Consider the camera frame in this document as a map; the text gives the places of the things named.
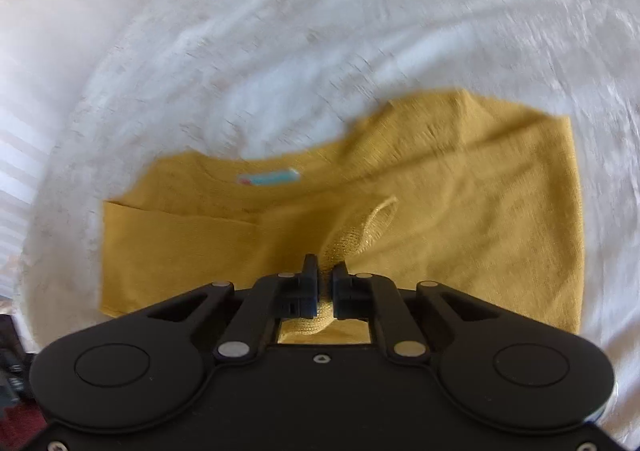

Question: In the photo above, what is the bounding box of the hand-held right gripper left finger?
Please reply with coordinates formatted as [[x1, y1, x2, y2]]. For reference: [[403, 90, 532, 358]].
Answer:
[[146, 253, 321, 365]]

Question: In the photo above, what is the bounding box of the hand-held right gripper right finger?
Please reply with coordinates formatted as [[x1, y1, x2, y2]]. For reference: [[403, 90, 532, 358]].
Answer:
[[331, 261, 502, 364]]

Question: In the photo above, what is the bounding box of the red rug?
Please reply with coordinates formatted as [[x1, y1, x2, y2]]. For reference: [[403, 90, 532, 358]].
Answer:
[[0, 403, 48, 451]]

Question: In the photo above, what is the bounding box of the white floral bedspread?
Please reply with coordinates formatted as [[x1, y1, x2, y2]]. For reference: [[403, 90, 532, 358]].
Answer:
[[20, 0, 640, 447]]

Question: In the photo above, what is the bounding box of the yellow knit sweater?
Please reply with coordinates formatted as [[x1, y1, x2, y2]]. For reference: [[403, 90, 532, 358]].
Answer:
[[99, 87, 587, 346]]

